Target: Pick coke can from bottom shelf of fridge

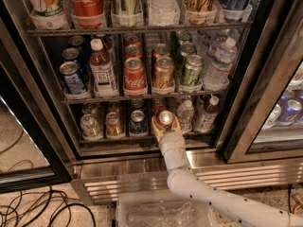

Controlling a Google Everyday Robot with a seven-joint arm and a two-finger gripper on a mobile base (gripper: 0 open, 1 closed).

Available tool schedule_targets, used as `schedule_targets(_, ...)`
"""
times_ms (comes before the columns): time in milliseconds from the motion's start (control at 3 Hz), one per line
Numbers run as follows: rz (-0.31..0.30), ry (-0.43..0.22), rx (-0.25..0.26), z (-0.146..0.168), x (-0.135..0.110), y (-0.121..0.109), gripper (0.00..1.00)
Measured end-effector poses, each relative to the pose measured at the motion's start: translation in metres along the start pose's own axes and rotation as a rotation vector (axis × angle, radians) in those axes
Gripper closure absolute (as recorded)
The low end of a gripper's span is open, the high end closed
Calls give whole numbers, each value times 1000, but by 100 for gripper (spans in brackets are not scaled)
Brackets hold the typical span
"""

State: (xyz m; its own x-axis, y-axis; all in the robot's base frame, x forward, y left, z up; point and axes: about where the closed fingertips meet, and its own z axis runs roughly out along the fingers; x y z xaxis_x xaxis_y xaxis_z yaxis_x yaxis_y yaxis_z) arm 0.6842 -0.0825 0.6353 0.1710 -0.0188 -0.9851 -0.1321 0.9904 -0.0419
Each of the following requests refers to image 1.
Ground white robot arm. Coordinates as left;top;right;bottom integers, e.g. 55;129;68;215
151;116;303;227

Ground white green can bottom shelf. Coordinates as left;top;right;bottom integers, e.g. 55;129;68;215
80;113;102;138

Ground clear plastic bin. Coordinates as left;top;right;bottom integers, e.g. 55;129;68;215
116;190;217;227

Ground blue can middle shelf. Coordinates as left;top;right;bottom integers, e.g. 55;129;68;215
59;61;87;95

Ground red coke can shelf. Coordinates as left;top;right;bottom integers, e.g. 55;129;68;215
156;110;173;129
123;58;145;91

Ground red coke can behind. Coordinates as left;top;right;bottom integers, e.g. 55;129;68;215
151;97;167;114

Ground large coca-cola can top shelf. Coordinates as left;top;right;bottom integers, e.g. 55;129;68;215
66;0;105;19

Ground brown tea bottle white cap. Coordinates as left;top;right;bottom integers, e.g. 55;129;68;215
89;39;117;96

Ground red coke can bottom shelf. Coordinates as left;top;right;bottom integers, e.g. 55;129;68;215
156;110;173;129

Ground blue pepsi can bottom shelf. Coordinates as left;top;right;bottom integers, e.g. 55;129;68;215
130;110;147;134

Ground water bottle middle shelf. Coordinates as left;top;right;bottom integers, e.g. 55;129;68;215
203;37;238;91

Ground tea bottle bottom shelf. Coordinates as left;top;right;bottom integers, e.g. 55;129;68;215
193;95;220;133

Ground orange soda can bottom shelf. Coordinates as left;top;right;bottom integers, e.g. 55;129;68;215
105;112;124;137

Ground blue can right fridge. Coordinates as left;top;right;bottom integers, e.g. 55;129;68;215
277;99;302;126

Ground steel fridge bottom grille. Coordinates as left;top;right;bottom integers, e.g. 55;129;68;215
72;150;303;205

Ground clear water bottle bottom shelf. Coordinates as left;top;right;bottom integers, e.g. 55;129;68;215
177;99;194;133

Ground green can middle shelf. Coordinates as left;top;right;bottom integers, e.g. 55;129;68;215
181;55;203;87

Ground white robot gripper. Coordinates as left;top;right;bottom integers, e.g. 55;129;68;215
151;115;189;171

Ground black floor cables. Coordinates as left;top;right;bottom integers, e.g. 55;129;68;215
0;186;97;227

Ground open fridge door left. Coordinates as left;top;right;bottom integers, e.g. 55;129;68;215
0;1;71;193

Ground gold can middle shelf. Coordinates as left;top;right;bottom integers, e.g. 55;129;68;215
153;57;174;89

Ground red coke can middle shelf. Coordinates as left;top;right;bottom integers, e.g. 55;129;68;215
123;58;145;91

